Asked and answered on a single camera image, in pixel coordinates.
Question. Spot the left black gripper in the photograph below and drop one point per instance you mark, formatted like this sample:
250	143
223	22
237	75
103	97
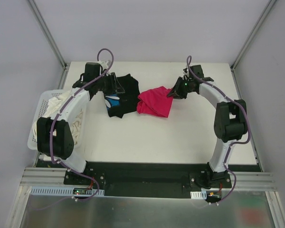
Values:
113	82

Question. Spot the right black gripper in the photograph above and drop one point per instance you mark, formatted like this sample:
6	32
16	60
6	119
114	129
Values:
179	87

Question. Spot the black t shirt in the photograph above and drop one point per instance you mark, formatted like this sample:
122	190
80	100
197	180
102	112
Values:
120	104

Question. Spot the pink t shirt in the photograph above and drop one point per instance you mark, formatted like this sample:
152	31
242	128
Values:
155	102

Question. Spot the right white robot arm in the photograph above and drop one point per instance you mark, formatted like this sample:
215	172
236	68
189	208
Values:
230	122

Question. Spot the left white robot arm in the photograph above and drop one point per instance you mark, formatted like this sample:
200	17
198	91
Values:
54	137

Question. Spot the white plastic laundry basket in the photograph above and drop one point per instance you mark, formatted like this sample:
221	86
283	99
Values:
50	104

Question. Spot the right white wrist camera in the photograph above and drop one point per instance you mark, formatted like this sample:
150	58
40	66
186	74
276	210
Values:
185	73

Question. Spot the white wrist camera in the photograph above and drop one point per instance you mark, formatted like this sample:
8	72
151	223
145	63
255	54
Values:
104	64
185	73

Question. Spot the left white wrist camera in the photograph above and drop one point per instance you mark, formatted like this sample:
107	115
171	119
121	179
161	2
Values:
104	64

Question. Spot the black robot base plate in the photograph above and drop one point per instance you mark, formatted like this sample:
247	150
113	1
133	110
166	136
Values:
150	180

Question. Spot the right white cable duct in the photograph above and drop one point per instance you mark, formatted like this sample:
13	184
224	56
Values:
197	195

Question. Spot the white cable duct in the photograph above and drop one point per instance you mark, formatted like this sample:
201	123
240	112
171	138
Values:
66	191
197	195

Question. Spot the left aluminium frame post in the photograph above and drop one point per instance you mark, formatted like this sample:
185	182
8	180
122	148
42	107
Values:
46	32

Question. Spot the aluminium frame post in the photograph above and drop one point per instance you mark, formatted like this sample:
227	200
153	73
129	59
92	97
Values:
257	26
46	32

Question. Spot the right aluminium frame post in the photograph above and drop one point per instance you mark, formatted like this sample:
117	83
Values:
257	26

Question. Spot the left white cable duct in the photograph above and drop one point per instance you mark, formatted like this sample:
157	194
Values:
66	191

